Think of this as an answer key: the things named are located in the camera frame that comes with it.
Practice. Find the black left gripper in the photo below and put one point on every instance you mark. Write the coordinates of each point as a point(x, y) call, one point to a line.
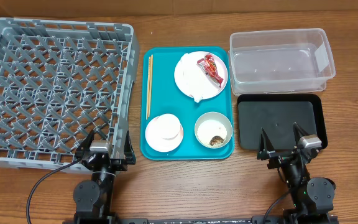
point(121, 165)

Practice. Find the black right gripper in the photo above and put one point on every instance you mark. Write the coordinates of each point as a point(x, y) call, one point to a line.
point(284, 156)

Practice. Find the wooden chopstick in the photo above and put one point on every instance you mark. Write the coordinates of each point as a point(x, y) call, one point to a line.
point(150, 92)
point(148, 87)

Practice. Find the white paper cup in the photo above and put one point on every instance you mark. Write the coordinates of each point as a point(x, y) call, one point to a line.
point(168, 126)

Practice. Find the brown food scrap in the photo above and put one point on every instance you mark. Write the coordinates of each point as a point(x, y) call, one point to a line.
point(216, 141)

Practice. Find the grey green bowl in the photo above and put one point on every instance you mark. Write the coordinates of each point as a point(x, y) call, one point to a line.
point(218, 117)

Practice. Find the red snack wrapper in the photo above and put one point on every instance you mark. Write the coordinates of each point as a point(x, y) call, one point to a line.
point(208, 66)

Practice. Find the white paper napkin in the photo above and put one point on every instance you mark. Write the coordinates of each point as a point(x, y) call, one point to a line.
point(193, 77)

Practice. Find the white rice grains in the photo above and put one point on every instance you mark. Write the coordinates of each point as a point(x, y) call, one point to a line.
point(208, 129)

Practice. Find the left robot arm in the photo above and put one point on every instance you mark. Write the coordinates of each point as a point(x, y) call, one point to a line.
point(93, 197)

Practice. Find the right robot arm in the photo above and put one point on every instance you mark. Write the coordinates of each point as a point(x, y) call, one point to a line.
point(312, 197)

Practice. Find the black rectangular tray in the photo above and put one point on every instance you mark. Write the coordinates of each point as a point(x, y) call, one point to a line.
point(275, 114)

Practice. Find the small white pink saucer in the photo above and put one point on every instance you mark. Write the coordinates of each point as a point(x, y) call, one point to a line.
point(158, 144)

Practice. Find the clear plastic bin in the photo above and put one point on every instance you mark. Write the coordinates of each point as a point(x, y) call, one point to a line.
point(280, 61)

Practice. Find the grey plastic dish rack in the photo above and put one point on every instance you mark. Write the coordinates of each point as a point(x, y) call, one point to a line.
point(58, 81)

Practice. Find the teal plastic serving tray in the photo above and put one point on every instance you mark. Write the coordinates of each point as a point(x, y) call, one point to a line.
point(167, 98)

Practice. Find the large white round plate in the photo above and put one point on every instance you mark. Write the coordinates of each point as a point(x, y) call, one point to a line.
point(191, 90)

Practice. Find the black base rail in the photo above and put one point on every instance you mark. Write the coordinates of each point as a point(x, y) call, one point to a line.
point(253, 220)

